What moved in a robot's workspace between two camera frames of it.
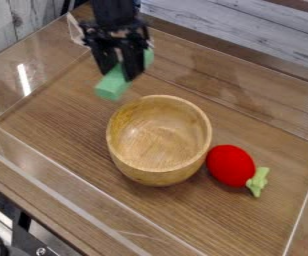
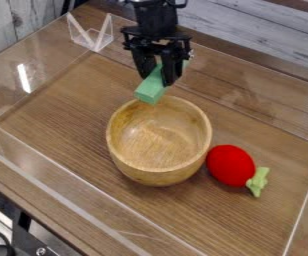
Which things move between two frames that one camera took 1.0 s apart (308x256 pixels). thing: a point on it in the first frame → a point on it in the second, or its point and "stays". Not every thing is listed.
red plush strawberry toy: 233,168 stays
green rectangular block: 114,85 → 152,90
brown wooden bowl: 158,137 stays
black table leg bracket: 25,243 stays
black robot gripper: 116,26 → 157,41
